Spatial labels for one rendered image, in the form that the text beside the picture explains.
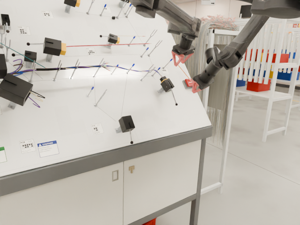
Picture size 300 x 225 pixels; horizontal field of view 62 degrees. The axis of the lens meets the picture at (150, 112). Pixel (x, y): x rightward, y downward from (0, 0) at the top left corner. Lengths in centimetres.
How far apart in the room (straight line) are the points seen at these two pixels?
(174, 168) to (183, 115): 31
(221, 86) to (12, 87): 171
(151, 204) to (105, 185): 35
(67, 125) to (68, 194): 30
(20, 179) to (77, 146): 24
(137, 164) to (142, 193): 19
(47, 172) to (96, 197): 31
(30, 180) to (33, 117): 24
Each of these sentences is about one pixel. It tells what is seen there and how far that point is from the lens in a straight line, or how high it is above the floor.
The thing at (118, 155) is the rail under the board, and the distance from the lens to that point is 114.
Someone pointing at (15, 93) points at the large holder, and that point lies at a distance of 97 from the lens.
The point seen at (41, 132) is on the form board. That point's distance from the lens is 107.
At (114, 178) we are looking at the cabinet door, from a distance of 125.
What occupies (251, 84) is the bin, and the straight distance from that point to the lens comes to 425.
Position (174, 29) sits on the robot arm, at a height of 139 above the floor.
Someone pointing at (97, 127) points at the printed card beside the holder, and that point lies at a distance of 114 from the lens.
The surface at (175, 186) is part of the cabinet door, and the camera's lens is 154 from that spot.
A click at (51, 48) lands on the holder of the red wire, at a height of 129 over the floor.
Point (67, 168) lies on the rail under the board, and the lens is 106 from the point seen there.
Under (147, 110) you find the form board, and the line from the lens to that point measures 129.
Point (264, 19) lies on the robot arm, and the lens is 119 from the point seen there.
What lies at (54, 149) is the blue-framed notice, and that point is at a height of 91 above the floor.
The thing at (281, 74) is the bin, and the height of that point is 77.
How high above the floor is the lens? 133
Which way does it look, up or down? 16 degrees down
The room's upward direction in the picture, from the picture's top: 2 degrees clockwise
